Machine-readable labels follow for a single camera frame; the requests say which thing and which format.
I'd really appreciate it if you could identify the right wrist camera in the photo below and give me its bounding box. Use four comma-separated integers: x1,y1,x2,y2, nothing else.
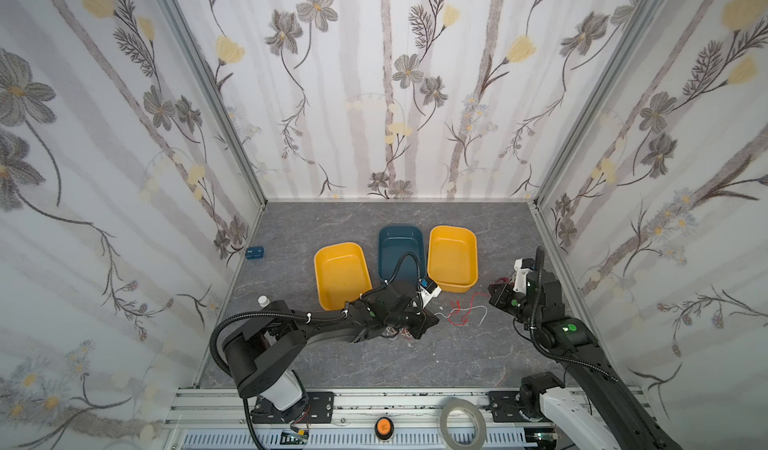
513,258,536,293

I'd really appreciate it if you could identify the left yellow plastic bin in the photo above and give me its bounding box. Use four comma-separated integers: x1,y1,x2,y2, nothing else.
314,242,373,311

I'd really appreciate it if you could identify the teal plastic bin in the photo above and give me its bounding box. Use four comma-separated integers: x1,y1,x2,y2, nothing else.
378,225,426,286

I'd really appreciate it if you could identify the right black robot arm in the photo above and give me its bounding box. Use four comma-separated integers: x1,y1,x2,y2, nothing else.
489,247,681,449

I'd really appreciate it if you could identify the yellow plastic bin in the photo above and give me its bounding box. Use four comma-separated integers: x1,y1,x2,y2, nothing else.
427,226,479,294
314,242,373,311

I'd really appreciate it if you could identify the right yellow plastic bin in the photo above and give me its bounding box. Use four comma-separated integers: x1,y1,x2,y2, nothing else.
427,226,479,294

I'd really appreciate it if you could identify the orange emergency button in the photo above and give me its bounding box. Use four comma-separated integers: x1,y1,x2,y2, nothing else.
374,417,394,441

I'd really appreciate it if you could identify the roll of tape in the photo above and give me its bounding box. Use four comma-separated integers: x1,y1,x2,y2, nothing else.
438,398,487,450

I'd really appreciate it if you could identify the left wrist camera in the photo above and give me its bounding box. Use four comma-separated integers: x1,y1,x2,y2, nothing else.
417,277,442,309

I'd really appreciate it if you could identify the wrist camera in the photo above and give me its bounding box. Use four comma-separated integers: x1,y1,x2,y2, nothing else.
513,258,536,293
417,277,442,309

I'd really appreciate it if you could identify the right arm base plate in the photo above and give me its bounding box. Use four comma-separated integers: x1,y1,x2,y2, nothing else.
485,387,562,423

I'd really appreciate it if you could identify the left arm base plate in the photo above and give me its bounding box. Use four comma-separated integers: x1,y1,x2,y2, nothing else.
250,391,335,425

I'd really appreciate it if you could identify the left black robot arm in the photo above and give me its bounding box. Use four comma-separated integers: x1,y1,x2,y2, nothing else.
209,252,442,449

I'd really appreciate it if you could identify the small blue box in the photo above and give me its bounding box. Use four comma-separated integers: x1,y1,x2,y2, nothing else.
244,246,265,260

